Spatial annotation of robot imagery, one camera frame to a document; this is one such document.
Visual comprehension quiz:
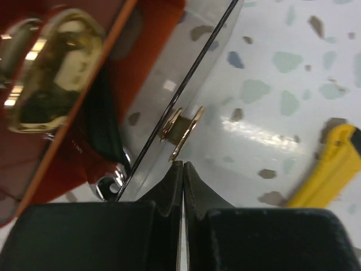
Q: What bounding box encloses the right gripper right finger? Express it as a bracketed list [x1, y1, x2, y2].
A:
[183, 162, 360, 270]

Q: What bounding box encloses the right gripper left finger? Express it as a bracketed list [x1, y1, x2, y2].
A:
[1, 161, 183, 270]

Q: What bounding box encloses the clear acrylic drawer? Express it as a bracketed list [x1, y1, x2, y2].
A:
[116, 1, 243, 201]

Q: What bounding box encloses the black-handled adjustable wrench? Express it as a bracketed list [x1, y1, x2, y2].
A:
[83, 68, 132, 201]

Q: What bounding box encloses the yellow utility knife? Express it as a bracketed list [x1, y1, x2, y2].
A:
[287, 124, 360, 208]

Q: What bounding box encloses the orange drawer box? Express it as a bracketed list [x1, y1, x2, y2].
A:
[1, 1, 186, 226]

